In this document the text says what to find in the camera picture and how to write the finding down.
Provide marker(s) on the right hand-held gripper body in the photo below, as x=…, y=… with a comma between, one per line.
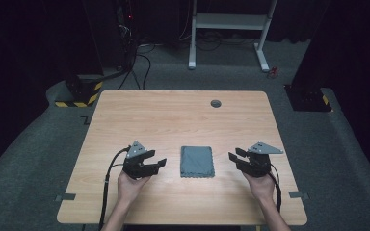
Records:
x=259, y=163

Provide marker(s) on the grey cloth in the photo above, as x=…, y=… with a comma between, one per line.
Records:
x=197, y=162

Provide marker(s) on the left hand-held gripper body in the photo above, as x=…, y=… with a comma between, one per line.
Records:
x=134, y=166

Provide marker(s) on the dark equipment rack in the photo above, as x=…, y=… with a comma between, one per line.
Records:
x=125, y=32

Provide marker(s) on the person's left hand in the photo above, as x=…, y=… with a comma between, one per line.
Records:
x=131, y=189

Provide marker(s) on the white metal stand frame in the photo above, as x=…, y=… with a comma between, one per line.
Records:
x=228, y=21

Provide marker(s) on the person's right hand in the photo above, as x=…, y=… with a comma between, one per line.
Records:
x=261, y=187

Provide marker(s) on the black yellow striped stand base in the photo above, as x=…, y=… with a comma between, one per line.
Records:
x=82, y=91

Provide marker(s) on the grey tape strip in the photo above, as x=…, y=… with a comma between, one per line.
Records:
x=298, y=194
x=66, y=197

